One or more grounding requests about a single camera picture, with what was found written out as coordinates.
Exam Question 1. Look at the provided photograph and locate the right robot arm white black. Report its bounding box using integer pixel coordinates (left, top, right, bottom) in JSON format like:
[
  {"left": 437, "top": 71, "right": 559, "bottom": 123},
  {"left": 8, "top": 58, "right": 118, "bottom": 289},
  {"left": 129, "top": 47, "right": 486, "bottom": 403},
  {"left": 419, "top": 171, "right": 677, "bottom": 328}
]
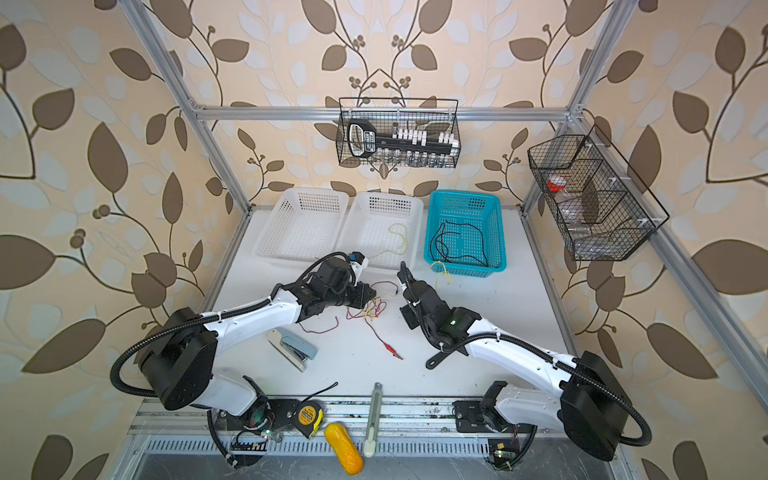
[{"left": 401, "top": 281, "right": 653, "bottom": 461}]

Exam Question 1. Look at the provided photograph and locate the aluminium frame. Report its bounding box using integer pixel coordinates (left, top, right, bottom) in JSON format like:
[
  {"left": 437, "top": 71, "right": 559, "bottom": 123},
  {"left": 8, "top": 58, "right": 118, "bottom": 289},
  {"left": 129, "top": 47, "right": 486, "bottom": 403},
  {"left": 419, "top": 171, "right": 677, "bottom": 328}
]
[{"left": 107, "top": 0, "right": 768, "bottom": 480}]

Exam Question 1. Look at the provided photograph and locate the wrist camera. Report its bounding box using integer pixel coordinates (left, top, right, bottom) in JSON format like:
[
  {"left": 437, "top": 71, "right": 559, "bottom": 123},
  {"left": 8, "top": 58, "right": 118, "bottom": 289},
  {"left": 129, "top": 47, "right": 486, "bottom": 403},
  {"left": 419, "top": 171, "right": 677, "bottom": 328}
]
[
  {"left": 397, "top": 261, "right": 417, "bottom": 303},
  {"left": 348, "top": 251, "right": 369, "bottom": 285}
]

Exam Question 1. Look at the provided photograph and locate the black wire basket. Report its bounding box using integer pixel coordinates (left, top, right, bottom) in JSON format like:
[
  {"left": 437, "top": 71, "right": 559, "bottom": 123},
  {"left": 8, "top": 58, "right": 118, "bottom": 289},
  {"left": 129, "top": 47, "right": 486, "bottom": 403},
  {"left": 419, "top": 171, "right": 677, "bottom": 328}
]
[
  {"left": 527, "top": 126, "right": 670, "bottom": 262},
  {"left": 335, "top": 95, "right": 462, "bottom": 169}
]

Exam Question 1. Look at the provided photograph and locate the yellow corn cob toy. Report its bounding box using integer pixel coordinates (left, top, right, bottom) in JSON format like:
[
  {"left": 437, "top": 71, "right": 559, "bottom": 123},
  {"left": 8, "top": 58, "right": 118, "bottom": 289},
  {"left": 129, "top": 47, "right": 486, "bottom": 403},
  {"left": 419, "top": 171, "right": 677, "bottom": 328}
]
[{"left": 323, "top": 423, "right": 364, "bottom": 476}]

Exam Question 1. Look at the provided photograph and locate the left white plastic basket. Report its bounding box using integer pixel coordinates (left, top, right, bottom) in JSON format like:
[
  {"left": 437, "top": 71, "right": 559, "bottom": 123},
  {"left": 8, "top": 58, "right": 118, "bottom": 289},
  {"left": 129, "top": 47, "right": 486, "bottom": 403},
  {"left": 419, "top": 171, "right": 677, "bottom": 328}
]
[{"left": 253, "top": 187, "right": 350, "bottom": 265}]

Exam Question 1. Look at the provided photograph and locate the black cable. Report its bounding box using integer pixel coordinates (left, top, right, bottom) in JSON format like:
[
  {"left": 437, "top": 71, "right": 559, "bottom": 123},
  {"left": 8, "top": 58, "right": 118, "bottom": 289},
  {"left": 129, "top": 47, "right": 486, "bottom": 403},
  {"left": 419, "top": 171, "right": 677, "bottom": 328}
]
[{"left": 429, "top": 219, "right": 491, "bottom": 268}]

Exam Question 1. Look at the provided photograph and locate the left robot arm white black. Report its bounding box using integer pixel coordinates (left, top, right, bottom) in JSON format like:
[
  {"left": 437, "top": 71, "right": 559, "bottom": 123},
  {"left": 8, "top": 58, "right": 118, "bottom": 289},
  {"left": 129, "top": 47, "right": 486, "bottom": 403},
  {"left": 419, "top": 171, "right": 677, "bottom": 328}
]
[{"left": 110, "top": 251, "right": 376, "bottom": 468}]

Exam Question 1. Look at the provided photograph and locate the white plastic basket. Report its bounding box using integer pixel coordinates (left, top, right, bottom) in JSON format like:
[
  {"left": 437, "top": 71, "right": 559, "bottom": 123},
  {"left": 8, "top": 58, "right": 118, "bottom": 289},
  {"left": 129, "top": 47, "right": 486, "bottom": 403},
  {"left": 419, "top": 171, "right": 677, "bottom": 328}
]
[
  {"left": 253, "top": 187, "right": 350, "bottom": 265},
  {"left": 335, "top": 192, "right": 424, "bottom": 272}
]

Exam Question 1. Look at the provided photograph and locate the white utility knife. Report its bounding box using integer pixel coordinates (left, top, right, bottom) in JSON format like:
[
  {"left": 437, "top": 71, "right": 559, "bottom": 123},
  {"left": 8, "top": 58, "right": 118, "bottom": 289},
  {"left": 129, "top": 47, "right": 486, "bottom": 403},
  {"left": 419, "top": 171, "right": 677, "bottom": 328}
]
[{"left": 363, "top": 382, "right": 383, "bottom": 458}]

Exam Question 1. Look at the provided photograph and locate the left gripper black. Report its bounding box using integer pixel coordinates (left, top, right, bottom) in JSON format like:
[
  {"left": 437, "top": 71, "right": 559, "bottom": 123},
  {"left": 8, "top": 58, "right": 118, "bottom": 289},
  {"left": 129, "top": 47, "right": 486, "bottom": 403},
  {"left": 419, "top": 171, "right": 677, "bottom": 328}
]
[{"left": 324, "top": 278, "right": 379, "bottom": 308}]

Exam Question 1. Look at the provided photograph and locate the green black pipe wrench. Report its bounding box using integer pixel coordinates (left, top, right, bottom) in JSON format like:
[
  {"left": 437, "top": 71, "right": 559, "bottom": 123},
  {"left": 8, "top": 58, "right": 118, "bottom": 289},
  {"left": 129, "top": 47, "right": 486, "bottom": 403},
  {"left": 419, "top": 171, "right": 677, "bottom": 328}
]
[{"left": 425, "top": 347, "right": 468, "bottom": 370}]

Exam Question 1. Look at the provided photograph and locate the back black wire basket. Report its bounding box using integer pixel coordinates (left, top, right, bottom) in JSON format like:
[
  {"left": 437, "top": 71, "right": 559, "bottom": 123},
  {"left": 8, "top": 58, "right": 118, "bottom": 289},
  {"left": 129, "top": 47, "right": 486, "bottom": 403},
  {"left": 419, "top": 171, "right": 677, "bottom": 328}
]
[{"left": 335, "top": 95, "right": 462, "bottom": 169}]

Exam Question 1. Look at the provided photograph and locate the middle white plastic basket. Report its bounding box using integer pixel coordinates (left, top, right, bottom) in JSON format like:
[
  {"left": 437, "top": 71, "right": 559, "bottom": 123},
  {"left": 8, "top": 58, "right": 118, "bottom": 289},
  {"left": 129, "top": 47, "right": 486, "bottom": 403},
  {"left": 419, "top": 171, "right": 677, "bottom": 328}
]
[{"left": 335, "top": 192, "right": 424, "bottom": 272}]

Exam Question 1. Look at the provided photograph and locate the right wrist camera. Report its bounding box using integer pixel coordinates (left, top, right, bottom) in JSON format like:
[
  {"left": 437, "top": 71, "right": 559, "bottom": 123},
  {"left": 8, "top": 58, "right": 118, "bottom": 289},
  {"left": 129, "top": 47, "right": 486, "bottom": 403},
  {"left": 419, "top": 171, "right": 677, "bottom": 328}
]
[{"left": 397, "top": 261, "right": 417, "bottom": 303}]

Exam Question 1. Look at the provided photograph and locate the grey blue stapler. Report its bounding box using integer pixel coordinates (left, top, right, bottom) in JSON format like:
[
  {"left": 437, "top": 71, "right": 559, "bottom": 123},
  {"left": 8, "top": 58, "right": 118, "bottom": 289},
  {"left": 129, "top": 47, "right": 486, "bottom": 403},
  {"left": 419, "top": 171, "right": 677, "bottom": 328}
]
[{"left": 266, "top": 328, "right": 318, "bottom": 372}]

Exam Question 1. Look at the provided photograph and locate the red alligator clip cable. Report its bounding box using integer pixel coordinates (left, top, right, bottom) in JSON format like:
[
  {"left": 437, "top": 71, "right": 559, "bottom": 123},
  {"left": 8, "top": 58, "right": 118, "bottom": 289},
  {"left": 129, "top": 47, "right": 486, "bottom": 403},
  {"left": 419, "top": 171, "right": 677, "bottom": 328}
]
[{"left": 298, "top": 279, "right": 404, "bottom": 361}]

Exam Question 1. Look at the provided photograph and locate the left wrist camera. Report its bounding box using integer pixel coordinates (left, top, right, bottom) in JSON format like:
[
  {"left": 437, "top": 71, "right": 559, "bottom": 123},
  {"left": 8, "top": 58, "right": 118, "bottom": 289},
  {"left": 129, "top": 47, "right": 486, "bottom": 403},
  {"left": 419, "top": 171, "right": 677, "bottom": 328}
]
[{"left": 348, "top": 251, "right": 369, "bottom": 285}]

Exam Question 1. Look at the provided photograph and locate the teal plastic basket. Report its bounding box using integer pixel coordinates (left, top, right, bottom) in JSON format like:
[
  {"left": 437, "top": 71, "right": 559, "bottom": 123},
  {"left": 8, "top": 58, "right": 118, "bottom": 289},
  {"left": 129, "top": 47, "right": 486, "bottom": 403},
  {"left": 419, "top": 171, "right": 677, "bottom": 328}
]
[{"left": 424, "top": 190, "right": 507, "bottom": 278}]

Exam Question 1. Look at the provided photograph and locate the right black wire basket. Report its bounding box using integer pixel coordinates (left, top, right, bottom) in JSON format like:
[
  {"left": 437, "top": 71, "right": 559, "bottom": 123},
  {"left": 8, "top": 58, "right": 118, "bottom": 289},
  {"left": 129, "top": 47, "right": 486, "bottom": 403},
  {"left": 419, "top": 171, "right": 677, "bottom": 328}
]
[{"left": 527, "top": 126, "right": 670, "bottom": 262}]

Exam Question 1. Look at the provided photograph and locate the yellow black tape measure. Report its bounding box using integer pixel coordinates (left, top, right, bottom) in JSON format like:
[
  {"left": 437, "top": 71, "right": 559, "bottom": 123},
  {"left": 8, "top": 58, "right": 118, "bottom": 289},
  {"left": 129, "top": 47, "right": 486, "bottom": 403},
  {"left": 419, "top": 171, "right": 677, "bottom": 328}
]
[{"left": 291, "top": 382, "right": 338, "bottom": 440}]

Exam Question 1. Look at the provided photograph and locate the black socket tool set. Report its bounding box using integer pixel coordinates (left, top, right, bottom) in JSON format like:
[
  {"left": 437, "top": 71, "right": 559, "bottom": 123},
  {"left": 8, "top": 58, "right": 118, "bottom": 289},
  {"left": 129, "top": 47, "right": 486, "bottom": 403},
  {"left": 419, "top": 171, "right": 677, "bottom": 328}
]
[{"left": 345, "top": 119, "right": 461, "bottom": 158}]

